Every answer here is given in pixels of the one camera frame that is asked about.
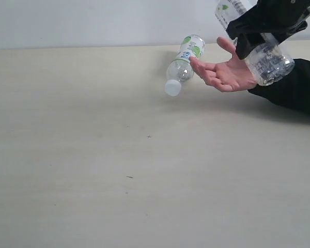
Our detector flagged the green label clear bottle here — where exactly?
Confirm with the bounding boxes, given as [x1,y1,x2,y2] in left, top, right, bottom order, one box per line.
[164,35,205,97]

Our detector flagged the black sleeved forearm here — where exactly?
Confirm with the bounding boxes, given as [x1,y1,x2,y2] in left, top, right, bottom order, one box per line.
[249,59,310,116]

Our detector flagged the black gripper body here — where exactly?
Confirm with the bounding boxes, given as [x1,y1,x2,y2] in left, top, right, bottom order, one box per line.
[256,0,310,27]

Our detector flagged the person's open bare hand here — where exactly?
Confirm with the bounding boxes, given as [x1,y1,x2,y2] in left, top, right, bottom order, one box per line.
[190,37,257,92]

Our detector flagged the white label clear bottle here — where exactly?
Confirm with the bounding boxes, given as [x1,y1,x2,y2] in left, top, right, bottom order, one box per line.
[214,0,295,86]

